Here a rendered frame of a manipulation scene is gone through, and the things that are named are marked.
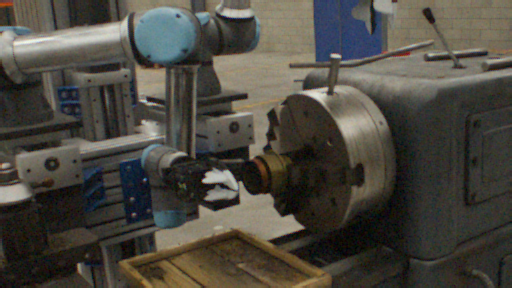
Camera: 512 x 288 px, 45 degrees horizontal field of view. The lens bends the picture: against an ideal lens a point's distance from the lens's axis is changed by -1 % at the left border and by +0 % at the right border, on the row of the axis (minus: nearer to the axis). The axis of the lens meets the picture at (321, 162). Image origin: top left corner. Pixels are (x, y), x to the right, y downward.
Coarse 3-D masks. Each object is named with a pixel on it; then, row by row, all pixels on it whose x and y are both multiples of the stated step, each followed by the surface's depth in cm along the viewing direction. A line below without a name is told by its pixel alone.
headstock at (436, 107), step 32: (384, 64) 159; (416, 64) 157; (448, 64) 154; (480, 64) 152; (384, 96) 135; (416, 96) 128; (448, 96) 128; (480, 96) 135; (416, 128) 129; (448, 128) 130; (480, 128) 138; (416, 160) 131; (448, 160) 132; (480, 160) 140; (416, 192) 132; (448, 192) 134; (480, 192) 143; (384, 224) 143; (416, 224) 134; (448, 224) 136; (480, 224) 146; (416, 256) 136
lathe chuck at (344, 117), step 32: (288, 96) 136; (320, 96) 129; (352, 96) 132; (320, 128) 129; (352, 128) 125; (352, 160) 123; (384, 160) 128; (320, 192) 134; (352, 192) 125; (320, 224) 136; (352, 224) 136
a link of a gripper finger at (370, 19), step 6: (360, 0) 135; (366, 0) 136; (372, 0) 135; (360, 6) 135; (366, 6) 136; (372, 6) 136; (354, 12) 135; (360, 12) 136; (366, 12) 136; (372, 12) 136; (360, 18) 136; (366, 18) 137; (372, 18) 137; (366, 24) 138; (372, 24) 137; (372, 30) 137
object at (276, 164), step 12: (264, 156) 128; (276, 156) 128; (252, 168) 126; (264, 168) 126; (276, 168) 126; (252, 180) 130; (264, 180) 125; (276, 180) 127; (252, 192) 128; (264, 192) 128; (276, 192) 131
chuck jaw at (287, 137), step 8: (280, 104) 139; (288, 104) 137; (272, 112) 135; (280, 112) 135; (288, 112) 136; (272, 120) 136; (280, 120) 134; (288, 120) 135; (272, 128) 132; (280, 128) 133; (288, 128) 134; (296, 128) 135; (272, 136) 134; (280, 136) 132; (288, 136) 134; (296, 136) 135; (272, 144) 131; (280, 144) 132; (288, 144) 133; (296, 144) 134; (304, 144) 135; (264, 152) 133; (280, 152) 131; (288, 152) 133; (296, 152) 136
